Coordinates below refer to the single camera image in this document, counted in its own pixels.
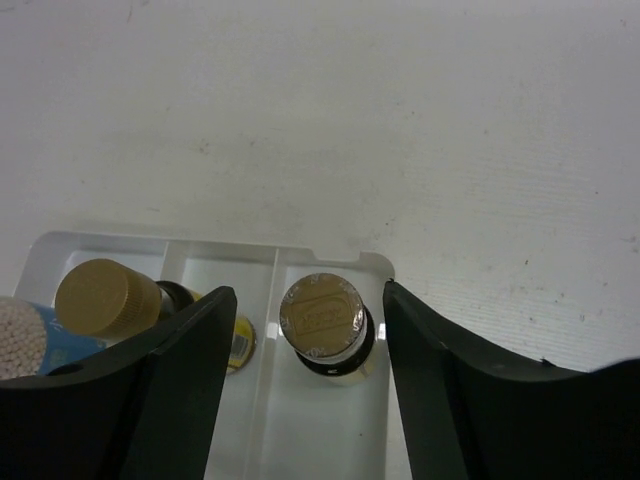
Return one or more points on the amber bottle gold cap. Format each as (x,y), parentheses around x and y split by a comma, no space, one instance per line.
(325,320)
(107,301)

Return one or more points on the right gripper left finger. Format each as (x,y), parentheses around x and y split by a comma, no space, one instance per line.
(144,408)

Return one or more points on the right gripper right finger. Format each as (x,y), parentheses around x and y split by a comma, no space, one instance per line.
(471,409)

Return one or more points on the silver-lid jar blue label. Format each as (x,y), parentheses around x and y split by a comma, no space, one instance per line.
(33,342)

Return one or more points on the white three-compartment tray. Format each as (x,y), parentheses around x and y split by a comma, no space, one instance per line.
(277,419)

